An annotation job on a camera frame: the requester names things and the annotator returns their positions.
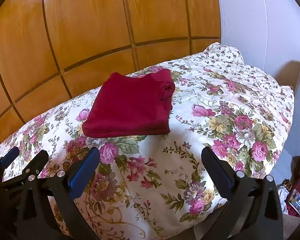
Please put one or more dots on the colourful small box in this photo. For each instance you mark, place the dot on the colourful small box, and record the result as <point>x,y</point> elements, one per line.
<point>294,201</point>

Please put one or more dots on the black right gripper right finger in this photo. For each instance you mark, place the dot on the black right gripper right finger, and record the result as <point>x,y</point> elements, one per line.
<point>264,219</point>

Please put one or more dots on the dark red garment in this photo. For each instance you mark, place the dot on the dark red garment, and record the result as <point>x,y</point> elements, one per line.
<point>128,106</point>

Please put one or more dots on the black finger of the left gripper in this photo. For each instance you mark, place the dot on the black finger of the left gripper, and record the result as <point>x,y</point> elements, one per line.
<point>33,169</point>

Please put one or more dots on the floral quilt bedspread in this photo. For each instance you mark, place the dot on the floral quilt bedspread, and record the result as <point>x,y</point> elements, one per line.
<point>155,186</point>

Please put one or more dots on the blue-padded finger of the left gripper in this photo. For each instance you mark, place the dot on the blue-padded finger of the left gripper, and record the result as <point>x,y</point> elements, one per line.
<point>6,160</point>

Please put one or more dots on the wooden panelled wardrobe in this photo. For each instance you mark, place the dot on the wooden panelled wardrobe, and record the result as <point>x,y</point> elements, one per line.
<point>54,50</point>

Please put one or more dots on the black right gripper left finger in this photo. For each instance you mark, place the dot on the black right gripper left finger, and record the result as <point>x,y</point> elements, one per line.
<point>35,218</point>

